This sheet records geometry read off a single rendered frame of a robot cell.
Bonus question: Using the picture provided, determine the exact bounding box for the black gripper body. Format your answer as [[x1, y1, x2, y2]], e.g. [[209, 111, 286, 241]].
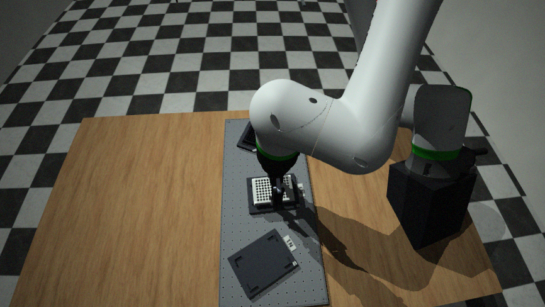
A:
[[262, 166, 289, 182]]

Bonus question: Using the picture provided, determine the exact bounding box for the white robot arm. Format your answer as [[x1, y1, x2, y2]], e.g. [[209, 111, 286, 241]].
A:
[[249, 0, 488, 182]]

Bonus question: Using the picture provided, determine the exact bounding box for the white label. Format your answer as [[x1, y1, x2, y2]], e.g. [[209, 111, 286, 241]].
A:
[[283, 235, 296, 251], [297, 184, 305, 197]]

